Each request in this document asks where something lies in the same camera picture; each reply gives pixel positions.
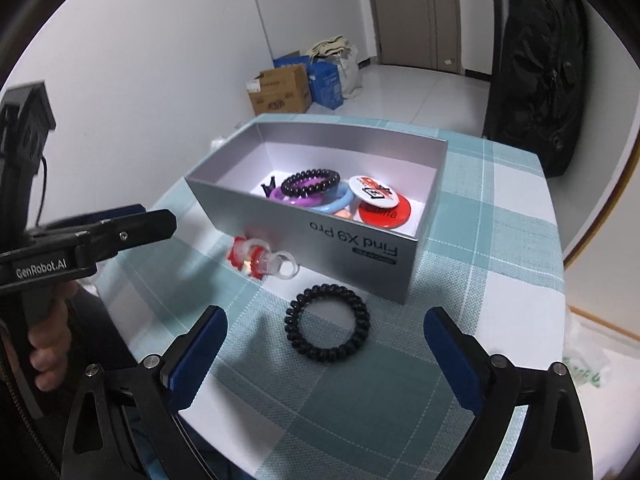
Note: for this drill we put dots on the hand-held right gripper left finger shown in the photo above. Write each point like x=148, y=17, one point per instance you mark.
x=195, y=360

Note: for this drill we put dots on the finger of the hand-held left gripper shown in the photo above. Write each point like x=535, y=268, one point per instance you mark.
x=115, y=212
x=140, y=227

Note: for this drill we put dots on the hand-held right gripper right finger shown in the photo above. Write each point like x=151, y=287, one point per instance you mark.
x=452, y=360

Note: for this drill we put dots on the black crown hair clip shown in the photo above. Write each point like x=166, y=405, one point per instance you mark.
x=267, y=190

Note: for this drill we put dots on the silver cardboard box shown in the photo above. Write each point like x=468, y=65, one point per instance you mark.
x=350, y=265

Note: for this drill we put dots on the red round badge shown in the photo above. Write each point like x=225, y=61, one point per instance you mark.
x=385, y=216

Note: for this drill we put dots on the white round badge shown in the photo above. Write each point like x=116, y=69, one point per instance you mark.
x=370, y=190

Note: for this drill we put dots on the person's left hand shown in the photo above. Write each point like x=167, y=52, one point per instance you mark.
x=50, y=345

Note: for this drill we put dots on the white plastic bag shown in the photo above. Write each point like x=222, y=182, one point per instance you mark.
x=225, y=135

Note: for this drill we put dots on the green printed plastic bag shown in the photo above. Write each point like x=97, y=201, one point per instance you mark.
x=587, y=355

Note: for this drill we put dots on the white panel with wooden edge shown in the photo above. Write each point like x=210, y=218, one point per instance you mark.
x=605, y=240

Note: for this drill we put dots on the brown cardboard box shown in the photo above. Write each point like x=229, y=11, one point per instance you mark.
x=280, y=92

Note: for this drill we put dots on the blue cardboard box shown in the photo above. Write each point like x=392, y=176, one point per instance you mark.
x=290, y=60
x=325, y=85

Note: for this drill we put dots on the white sack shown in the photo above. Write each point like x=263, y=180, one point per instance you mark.
x=350, y=72

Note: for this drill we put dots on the black backpack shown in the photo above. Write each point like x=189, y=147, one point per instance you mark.
x=540, y=75

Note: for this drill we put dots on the grey door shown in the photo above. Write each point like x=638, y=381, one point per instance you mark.
x=410, y=15

